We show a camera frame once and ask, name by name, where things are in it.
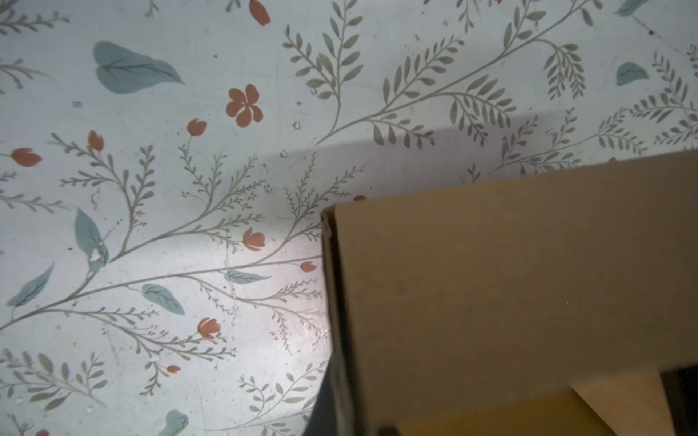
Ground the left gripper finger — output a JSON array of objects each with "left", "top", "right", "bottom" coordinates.
[{"left": 303, "top": 362, "right": 337, "bottom": 436}]

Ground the floral table mat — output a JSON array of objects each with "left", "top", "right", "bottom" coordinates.
[{"left": 1, "top": 1, "right": 697, "bottom": 435}]

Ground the brown cardboard box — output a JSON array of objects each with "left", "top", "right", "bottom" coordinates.
[{"left": 322, "top": 151, "right": 697, "bottom": 435}]

